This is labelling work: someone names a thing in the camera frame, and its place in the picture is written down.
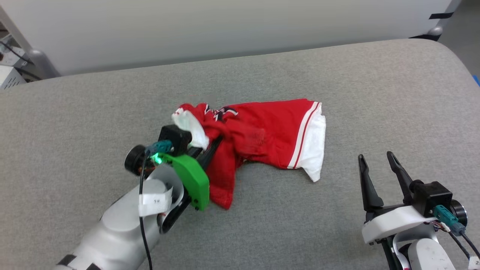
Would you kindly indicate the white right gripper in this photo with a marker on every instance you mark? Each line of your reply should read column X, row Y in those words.
column 393, row 225

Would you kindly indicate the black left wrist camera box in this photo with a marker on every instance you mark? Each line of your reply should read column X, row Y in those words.
column 175, row 138

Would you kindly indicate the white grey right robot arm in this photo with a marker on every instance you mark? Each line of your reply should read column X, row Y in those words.
column 427, row 255

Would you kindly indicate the red and white jersey shirt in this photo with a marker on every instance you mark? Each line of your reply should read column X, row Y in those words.
column 270, row 127

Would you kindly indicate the grey partition foot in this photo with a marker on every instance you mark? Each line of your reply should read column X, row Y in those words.
column 435, row 31
column 43, row 62

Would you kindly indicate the black left round motor housing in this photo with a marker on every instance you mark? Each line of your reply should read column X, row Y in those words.
column 134, row 160

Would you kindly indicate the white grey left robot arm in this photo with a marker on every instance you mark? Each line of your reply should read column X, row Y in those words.
column 120, row 232

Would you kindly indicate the white partition panel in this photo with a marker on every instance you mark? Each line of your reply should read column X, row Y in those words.
column 225, row 26

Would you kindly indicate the black tape strip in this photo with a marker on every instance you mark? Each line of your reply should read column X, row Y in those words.
column 440, row 15

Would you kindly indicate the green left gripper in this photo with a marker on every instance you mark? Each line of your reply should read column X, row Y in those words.
column 193, row 180

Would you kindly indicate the white power supply box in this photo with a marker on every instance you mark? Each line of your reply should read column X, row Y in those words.
column 9, row 77

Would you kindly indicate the black round motor housing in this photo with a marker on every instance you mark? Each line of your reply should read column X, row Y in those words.
column 459, row 212
column 134, row 160

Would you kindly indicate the blue object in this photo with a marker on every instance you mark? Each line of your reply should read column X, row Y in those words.
column 477, row 80

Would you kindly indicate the black right round motor housing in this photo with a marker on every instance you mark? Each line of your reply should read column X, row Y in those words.
column 459, row 212

